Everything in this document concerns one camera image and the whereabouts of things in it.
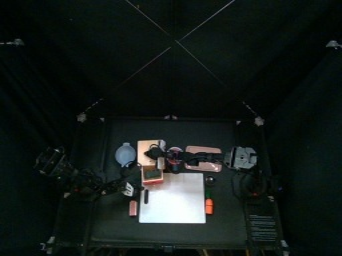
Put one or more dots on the red drawer with wooden knob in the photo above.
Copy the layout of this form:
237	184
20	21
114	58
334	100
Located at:
152	174

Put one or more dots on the grey-blue bowl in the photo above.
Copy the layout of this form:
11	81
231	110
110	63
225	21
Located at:
124	155

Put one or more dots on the pink copper tray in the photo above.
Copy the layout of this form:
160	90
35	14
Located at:
202	167

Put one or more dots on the toy carrot with green top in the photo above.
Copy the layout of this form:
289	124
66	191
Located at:
209	206

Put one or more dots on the white cutting board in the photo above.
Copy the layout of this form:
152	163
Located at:
174	200

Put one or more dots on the black marker pen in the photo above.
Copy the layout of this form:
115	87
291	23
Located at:
146	196

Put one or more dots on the red plastic cup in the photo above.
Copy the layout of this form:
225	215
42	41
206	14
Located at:
173	164

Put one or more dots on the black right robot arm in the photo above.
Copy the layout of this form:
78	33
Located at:
242	158

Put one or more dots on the red and white eraser block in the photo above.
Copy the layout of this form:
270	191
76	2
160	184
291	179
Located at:
132	208

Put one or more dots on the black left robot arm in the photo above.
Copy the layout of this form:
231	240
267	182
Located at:
84	183

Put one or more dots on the wooden drawer box housing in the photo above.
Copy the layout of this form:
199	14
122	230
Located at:
144	148

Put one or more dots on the silver frame corner bracket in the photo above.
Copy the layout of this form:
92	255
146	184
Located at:
258	120
80	116
16	42
333	44
47	241

